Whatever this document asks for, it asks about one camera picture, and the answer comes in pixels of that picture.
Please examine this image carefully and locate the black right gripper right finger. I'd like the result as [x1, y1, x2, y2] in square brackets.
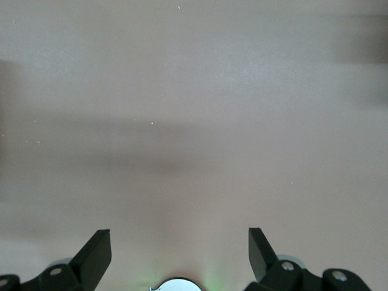
[244, 227, 305, 291]

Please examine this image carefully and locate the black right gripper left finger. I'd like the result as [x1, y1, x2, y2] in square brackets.
[38, 229, 112, 291]

